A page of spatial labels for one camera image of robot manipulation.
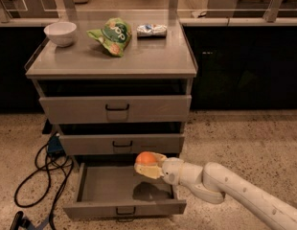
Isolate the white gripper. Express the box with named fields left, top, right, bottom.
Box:
left=134, top=152, right=184, bottom=185

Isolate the orange fruit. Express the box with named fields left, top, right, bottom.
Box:
left=136, top=151, right=157, bottom=165

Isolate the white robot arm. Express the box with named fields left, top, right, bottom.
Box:
left=134, top=151, right=297, bottom=230

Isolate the grey middle drawer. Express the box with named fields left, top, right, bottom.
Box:
left=59, top=134, right=184, bottom=155

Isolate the grey drawer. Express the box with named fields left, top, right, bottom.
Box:
left=39, top=95, right=192, bottom=125
left=63, top=163, right=186, bottom=219
left=59, top=134, right=184, bottom=155

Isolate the grey bottom drawer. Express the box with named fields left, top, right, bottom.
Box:
left=63, top=163, right=186, bottom=219

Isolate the grey top drawer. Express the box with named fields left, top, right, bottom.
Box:
left=39, top=95, right=192, bottom=125

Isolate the grey drawer cabinet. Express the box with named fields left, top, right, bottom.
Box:
left=24, top=10, right=198, bottom=173

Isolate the blue power box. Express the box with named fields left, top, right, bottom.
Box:
left=47, top=135, right=63, bottom=155

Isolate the silver blue snack packet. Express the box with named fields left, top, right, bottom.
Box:
left=136, top=24, right=167, bottom=37

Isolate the green chip bag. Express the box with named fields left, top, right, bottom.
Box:
left=86, top=17, right=132, bottom=58

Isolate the black clamp tool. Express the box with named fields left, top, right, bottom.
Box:
left=10, top=211, right=31, bottom=230

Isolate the white ceramic bowl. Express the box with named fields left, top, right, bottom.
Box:
left=44, top=22, right=77, bottom=47

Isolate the black floor cable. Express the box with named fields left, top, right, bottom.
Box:
left=13, top=142, right=76, bottom=230

